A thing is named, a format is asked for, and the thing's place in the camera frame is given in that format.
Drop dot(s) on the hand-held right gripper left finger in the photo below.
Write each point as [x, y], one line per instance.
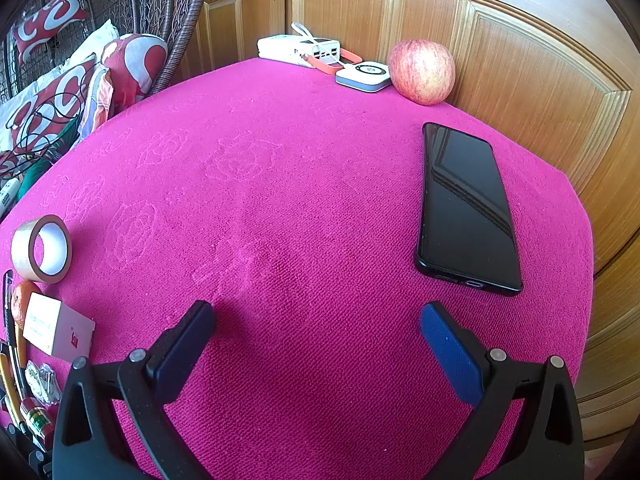
[185, 345]

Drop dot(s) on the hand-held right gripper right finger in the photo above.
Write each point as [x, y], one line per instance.
[450, 355]

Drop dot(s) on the small white red box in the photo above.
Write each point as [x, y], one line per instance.
[62, 330]

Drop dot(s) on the red metal cylinder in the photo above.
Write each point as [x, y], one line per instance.
[37, 417]

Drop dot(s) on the small orange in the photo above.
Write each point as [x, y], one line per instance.
[22, 305]

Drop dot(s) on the brown tape roll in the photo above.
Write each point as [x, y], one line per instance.
[22, 255]

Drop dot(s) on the black smartphone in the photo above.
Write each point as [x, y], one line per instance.
[465, 210]

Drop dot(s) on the black slim tool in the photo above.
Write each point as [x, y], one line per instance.
[7, 300]

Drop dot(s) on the pink tablecloth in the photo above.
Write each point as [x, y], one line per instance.
[300, 185]

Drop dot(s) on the white power strip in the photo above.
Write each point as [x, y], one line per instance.
[9, 195]

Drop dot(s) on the green fabric item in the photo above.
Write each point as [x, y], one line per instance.
[55, 147]

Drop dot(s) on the plaid cushion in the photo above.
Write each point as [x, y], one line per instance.
[97, 105]

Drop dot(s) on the square red white cushion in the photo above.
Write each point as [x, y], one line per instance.
[55, 95]

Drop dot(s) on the red apple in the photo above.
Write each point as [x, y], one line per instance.
[422, 72]

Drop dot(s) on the small white blue device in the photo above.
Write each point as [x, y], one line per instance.
[362, 77]

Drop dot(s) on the white power bank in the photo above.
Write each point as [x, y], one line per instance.
[285, 50]

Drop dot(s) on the wicker hanging chair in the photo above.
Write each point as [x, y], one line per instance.
[150, 0]

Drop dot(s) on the small red white pillow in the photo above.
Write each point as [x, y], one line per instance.
[47, 20]

